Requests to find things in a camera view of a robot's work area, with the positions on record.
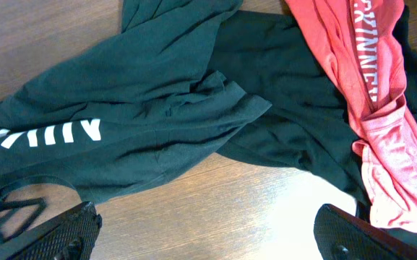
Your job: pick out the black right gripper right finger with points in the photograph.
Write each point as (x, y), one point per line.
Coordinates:
(342, 236)

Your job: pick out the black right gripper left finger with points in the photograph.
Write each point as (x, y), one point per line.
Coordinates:
(69, 235)

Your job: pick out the dark green t-shirt white letters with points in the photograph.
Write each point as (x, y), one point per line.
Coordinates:
(131, 113)

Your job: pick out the black garment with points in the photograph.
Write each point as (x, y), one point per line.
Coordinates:
(307, 125)

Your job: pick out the red t-shirt white letters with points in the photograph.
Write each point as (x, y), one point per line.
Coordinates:
(353, 42)

